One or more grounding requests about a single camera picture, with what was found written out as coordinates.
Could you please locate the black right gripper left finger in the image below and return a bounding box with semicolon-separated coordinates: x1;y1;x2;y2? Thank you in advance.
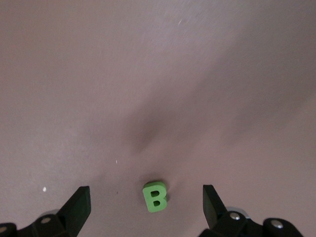
0;185;91;237

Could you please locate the green capital letter B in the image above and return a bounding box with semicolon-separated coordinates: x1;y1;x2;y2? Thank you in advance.
142;181;170;213

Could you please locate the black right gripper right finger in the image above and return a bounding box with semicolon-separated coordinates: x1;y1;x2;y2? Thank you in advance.
197;184;307;237

